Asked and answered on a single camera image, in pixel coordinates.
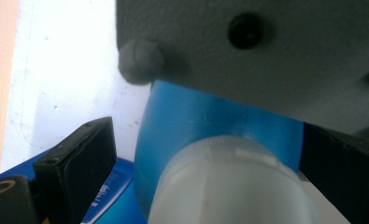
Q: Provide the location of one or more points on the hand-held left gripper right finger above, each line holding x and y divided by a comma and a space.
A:
337, 177

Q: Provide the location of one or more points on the cardboard box with blue print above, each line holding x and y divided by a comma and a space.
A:
123, 186

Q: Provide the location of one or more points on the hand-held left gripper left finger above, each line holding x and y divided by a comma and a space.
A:
76, 168

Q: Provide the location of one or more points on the blue dish soap bottle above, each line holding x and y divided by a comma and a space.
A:
188, 124

